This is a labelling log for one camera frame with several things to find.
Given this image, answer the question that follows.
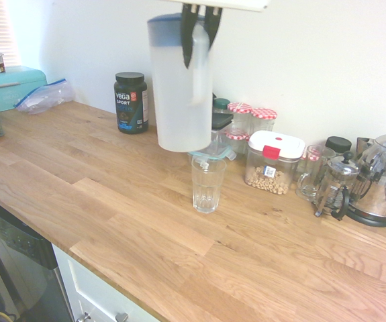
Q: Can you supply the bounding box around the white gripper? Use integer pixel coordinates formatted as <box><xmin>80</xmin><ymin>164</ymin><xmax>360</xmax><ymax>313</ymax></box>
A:
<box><xmin>165</xmin><ymin>0</ymin><xmax>271</xmax><ymax>70</ymax></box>

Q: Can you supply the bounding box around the translucent pitcher with blue lid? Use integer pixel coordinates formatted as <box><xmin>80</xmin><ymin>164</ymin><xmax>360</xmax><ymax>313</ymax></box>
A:
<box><xmin>146</xmin><ymin>13</ymin><xmax>213</xmax><ymax>154</ymax></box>

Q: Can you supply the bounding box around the glass jar with green lid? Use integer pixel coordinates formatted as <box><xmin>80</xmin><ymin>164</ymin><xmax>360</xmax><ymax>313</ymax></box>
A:
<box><xmin>211</xmin><ymin>97</ymin><xmax>231</xmax><ymax>115</ymax></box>

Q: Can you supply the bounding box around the jar with red checkered lid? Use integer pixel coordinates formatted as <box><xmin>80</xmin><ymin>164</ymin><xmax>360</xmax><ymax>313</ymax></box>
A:
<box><xmin>226</xmin><ymin>102</ymin><xmax>253</xmax><ymax>135</ymax></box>
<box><xmin>250</xmin><ymin>107</ymin><xmax>279</xmax><ymax>135</ymax></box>

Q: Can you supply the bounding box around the square container with black lid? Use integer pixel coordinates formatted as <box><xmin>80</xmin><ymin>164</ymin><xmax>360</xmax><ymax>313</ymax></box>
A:
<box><xmin>211</xmin><ymin>112</ymin><xmax>234</xmax><ymax>148</ymax></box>

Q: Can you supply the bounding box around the black Vega protein tub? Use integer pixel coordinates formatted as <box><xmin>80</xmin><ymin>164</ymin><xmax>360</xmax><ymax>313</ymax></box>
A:
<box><xmin>113</xmin><ymin>72</ymin><xmax>149</xmax><ymax>134</ymax></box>

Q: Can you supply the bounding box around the small jar red checkered lid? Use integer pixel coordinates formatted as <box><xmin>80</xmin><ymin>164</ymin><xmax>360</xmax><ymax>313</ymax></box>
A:
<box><xmin>225</xmin><ymin>129</ymin><xmax>250</xmax><ymax>155</ymax></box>

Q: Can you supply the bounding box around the glass container with teal lid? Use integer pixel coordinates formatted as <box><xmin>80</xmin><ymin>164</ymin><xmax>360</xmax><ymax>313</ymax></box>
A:
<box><xmin>187</xmin><ymin>140</ymin><xmax>238</xmax><ymax>165</ymax></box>

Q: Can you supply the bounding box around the cereal container with white lid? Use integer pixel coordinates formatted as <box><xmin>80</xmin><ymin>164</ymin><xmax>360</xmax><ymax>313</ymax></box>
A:
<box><xmin>244</xmin><ymin>129</ymin><xmax>306</xmax><ymax>196</ymax></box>

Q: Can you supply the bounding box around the clear drinking glass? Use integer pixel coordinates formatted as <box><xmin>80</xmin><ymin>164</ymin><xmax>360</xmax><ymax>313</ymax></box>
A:
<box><xmin>191</xmin><ymin>156</ymin><xmax>228</xmax><ymax>214</ymax></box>

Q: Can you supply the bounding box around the clear zip bag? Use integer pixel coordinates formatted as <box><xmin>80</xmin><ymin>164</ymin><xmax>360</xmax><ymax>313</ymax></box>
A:
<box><xmin>13</xmin><ymin>78</ymin><xmax>76</xmax><ymax>115</ymax></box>

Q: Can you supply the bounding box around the jar with black lid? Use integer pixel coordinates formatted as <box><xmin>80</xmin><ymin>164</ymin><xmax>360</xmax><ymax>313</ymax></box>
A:
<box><xmin>325</xmin><ymin>136</ymin><xmax>353</xmax><ymax>157</ymax></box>

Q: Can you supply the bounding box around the clear glass mug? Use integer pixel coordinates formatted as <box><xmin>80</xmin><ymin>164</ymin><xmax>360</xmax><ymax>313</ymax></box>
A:
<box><xmin>295</xmin><ymin>144</ymin><xmax>337</xmax><ymax>202</ymax></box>

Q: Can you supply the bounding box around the teal bread box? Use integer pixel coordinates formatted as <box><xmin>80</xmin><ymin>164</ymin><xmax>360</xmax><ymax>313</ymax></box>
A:
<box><xmin>0</xmin><ymin>65</ymin><xmax>49</xmax><ymax>113</ymax></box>

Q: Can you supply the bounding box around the glass French press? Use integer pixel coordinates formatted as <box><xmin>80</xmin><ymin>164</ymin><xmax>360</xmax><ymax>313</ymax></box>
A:
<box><xmin>314</xmin><ymin>150</ymin><xmax>361</xmax><ymax>221</ymax></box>

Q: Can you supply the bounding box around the stainless steel electric kettle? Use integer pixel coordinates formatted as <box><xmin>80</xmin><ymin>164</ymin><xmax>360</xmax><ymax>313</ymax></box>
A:
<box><xmin>345</xmin><ymin>127</ymin><xmax>386</xmax><ymax>228</ymax></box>

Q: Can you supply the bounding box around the white cabinet drawer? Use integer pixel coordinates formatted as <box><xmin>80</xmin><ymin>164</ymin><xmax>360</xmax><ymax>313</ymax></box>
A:
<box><xmin>52</xmin><ymin>244</ymin><xmax>160</xmax><ymax>322</ymax></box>

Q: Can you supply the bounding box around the stainless steel dishwasher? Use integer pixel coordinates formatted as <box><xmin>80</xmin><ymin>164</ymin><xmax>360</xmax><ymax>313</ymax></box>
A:
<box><xmin>0</xmin><ymin>191</ymin><xmax>75</xmax><ymax>322</ymax></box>

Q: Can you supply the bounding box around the silver drawer handle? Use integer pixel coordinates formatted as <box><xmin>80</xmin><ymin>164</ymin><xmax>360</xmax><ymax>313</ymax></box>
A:
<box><xmin>78</xmin><ymin>311</ymin><xmax>130</xmax><ymax>322</ymax></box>

